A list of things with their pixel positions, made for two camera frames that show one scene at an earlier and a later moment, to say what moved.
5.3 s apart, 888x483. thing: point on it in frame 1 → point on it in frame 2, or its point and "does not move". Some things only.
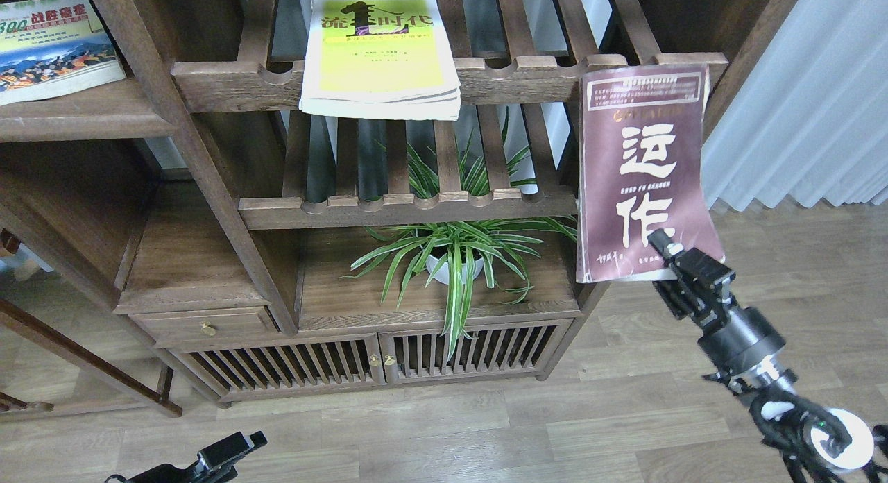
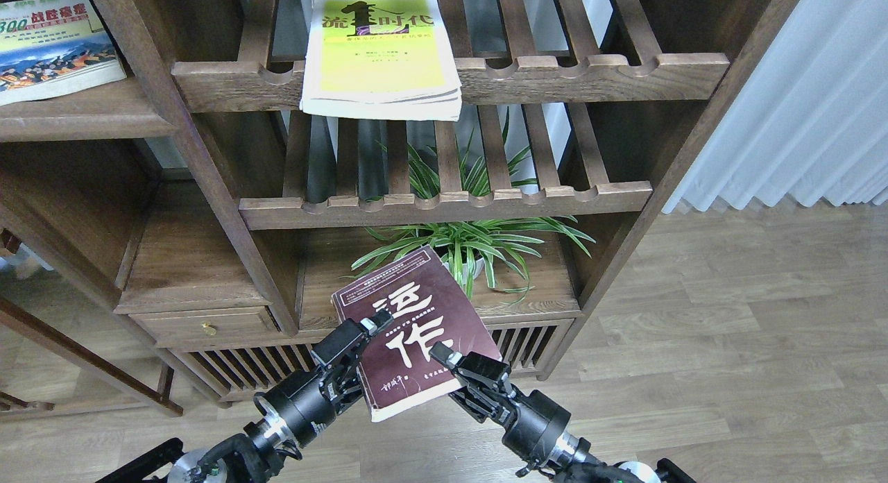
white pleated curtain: [805, 118] does not move
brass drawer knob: [207, 328] does not move
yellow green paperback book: [380, 55] does not move
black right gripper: [735, 336] → [533, 421]
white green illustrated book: [53, 44] does not move
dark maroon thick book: [646, 163] → [397, 368]
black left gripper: [214, 463] → [307, 402]
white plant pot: [442, 274] does not move
